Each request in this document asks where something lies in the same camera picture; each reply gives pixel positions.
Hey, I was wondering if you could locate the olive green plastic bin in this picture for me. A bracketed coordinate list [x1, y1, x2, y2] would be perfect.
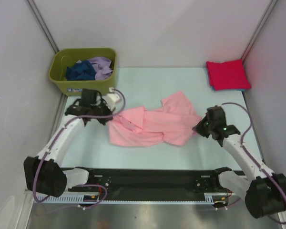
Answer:
[48, 48, 117, 96]

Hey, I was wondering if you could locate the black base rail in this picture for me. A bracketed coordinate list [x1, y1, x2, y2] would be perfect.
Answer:
[68, 168, 232, 200]

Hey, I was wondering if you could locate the white slotted cable duct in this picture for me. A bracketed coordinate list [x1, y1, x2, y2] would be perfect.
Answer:
[36, 192, 227, 205]

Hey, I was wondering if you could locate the pink t shirt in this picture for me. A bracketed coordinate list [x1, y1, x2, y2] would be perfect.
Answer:
[107, 91, 202, 147]

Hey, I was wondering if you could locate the lilac t shirt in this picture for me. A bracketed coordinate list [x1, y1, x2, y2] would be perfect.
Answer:
[88, 57, 113, 81]

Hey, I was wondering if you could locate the right aluminium frame post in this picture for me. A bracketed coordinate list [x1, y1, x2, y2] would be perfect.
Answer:
[241, 0, 279, 64]

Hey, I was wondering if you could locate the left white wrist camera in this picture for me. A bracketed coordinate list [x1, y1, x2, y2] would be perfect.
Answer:
[103, 87, 121, 108]

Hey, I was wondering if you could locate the dark blue t shirt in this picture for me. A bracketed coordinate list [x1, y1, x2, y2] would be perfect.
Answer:
[65, 60, 96, 81]

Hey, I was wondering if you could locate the folded red t shirt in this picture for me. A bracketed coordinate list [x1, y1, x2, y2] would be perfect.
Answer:
[206, 59, 251, 91]

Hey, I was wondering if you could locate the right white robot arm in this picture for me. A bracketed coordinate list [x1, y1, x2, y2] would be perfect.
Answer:
[193, 106, 286, 219]

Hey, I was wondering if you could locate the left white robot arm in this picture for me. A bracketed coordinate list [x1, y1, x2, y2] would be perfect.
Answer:
[23, 88, 120, 197]

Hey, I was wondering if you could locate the left aluminium frame post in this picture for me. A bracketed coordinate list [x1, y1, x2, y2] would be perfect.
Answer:
[25, 0, 59, 53]

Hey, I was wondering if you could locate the aluminium frame post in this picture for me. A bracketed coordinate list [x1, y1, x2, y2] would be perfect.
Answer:
[241, 0, 279, 64]
[25, 0, 59, 53]

